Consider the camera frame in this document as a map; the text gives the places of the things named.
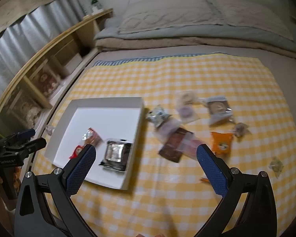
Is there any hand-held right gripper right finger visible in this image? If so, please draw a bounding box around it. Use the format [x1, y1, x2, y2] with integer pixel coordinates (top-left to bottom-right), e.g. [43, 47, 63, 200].
[192, 143, 278, 237]

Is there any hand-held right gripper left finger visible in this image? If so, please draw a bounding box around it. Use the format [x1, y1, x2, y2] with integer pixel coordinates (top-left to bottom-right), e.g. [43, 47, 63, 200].
[14, 144, 98, 237]

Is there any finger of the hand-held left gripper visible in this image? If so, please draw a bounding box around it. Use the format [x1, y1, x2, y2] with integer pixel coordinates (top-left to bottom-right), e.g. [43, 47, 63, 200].
[4, 138, 47, 156]
[0, 128, 36, 145]

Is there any orange snack packet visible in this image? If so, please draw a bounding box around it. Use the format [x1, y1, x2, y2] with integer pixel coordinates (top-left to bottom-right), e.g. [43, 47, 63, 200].
[210, 131, 235, 156]

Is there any pale pink snack packet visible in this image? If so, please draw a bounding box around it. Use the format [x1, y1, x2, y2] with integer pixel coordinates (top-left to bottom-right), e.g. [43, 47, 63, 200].
[180, 138, 203, 160]

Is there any brown snack packet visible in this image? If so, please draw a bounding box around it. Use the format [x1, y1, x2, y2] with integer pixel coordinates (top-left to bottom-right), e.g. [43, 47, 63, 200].
[158, 128, 194, 163]

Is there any shallow white cardboard box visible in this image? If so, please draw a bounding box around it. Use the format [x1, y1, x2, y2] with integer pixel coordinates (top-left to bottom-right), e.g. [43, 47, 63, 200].
[44, 97, 145, 190]

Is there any grey-blue snack packet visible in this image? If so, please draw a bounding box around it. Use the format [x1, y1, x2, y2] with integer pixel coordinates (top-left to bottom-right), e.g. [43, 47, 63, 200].
[145, 105, 172, 129]

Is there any cream doll in clear box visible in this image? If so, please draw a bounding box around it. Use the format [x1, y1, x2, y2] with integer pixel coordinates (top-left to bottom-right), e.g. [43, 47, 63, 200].
[5, 96, 43, 126]

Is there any red snack packet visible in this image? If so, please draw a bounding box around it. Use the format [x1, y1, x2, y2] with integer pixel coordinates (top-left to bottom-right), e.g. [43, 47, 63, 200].
[69, 128, 104, 159]

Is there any dark silver snack packet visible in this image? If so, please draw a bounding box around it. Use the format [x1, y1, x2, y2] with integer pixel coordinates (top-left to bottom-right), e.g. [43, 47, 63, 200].
[98, 138, 134, 172]

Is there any small beige snack packet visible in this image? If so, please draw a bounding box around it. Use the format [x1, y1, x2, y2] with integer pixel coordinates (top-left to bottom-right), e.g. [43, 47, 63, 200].
[232, 123, 251, 141]

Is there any brown doll in clear box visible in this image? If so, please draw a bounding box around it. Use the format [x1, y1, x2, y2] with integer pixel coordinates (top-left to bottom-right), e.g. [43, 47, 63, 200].
[31, 63, 61, 97]

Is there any lavender snack packet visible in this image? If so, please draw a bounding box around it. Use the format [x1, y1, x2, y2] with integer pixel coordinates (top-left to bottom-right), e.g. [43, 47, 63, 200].
[154, 120, 182, 141]

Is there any clear packet with brown cookie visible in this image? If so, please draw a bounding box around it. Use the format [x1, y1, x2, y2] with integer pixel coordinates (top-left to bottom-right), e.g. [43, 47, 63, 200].
[205, 96, 233, 126]

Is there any white packet with purple circle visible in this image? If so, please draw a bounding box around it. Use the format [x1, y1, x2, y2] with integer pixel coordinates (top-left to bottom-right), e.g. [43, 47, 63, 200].
[176, 104, 198, 124]

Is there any small green snack packet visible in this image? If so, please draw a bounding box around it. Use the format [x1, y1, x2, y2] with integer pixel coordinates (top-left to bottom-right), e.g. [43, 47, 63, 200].
[269, 157, 285, 178]

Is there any clear packet with round cookie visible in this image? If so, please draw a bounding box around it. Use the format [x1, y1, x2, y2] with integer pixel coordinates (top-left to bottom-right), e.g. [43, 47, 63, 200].
[176, 90, 199, 105]

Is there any white storage box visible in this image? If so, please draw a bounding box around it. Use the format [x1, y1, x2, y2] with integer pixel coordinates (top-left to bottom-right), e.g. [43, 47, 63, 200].
[64, 54, 83, 76]

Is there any wooden headboard shelf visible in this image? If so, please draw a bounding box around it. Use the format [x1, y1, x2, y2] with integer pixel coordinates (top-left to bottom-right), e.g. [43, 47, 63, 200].
[0, 8, 114, 109]

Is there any yellow checkered blanket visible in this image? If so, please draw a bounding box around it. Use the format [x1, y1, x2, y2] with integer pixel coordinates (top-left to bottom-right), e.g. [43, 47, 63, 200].
[31, 52, 296, 237]

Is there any grey curtain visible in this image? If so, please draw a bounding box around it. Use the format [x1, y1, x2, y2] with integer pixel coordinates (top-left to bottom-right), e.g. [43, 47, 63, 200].
[0, 0, 85, 99]

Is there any grey folded blanket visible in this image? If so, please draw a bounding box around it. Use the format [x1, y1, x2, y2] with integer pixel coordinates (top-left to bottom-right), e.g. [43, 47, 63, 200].
[96, 17, 294, 41]

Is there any quilted beige cover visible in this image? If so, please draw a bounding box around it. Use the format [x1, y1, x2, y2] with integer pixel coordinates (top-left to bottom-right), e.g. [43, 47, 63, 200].
[118, 0, 294, 40]

